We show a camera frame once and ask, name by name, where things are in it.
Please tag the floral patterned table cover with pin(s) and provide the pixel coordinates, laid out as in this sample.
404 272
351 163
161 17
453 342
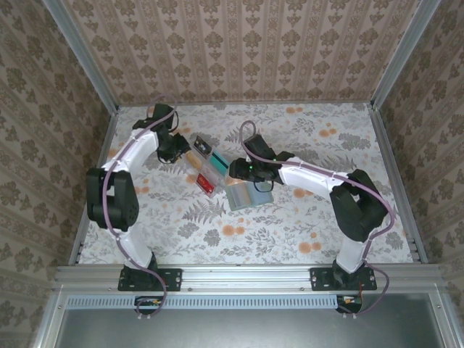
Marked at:
253 239

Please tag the red credit card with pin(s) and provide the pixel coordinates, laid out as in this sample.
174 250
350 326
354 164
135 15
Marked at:
206 183

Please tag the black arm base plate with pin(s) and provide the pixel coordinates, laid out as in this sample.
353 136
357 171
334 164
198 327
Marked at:
320 279
172 279

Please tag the aluminium corner post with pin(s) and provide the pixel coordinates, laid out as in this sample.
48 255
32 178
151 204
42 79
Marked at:
402 54
83 61

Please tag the black credit card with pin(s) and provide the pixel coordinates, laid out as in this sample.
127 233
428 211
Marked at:
203 145

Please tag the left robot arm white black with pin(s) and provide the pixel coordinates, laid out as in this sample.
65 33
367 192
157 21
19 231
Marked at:
134 152

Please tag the grey metal panel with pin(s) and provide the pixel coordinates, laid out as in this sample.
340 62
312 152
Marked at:
246 330

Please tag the aluminium side rail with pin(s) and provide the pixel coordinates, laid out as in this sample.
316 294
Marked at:
108 136
386 145

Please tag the teal credit card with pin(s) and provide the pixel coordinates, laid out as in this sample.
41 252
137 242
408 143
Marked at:
219 160

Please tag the clear acrylic card organizer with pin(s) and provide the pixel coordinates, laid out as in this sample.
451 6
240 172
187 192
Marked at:
212 170

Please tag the long aluminium mounting rail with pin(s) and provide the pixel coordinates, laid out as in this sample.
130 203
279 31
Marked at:
246 277

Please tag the green translucent card holder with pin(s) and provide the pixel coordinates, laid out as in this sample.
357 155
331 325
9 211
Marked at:
259 195

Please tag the black controller board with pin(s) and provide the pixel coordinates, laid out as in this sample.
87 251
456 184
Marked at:
349 302
148 303

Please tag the orange credit card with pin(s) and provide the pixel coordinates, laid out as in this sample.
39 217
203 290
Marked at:
195 159

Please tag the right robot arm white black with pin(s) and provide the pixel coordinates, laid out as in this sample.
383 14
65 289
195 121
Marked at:
308 177

